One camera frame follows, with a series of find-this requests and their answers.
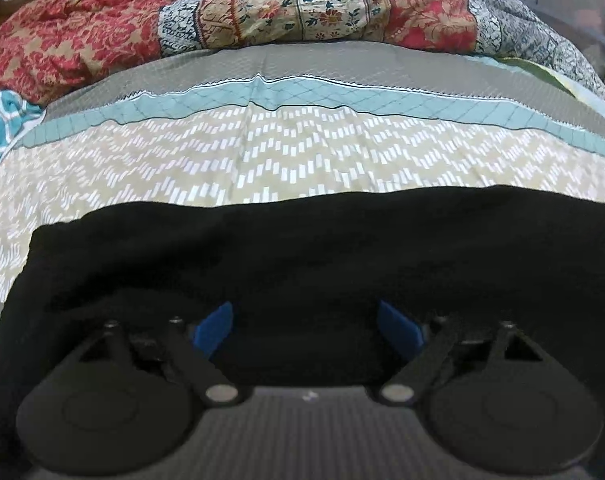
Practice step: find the patterned bed sheet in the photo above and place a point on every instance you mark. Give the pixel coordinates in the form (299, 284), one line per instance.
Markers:
(281, 121)

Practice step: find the red floral patchwork quilt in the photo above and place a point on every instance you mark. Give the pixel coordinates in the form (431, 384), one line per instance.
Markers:
(51, 47)

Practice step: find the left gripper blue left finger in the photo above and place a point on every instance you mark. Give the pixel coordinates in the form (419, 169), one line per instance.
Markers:
(190, 351)

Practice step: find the teal white lattice pillow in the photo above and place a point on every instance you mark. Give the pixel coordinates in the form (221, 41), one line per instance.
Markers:
(17, 116)

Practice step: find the black pants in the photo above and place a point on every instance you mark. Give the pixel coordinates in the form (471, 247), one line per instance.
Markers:
(88, 392)

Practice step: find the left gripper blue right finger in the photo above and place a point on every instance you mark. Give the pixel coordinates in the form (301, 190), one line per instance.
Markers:
(425, 357)

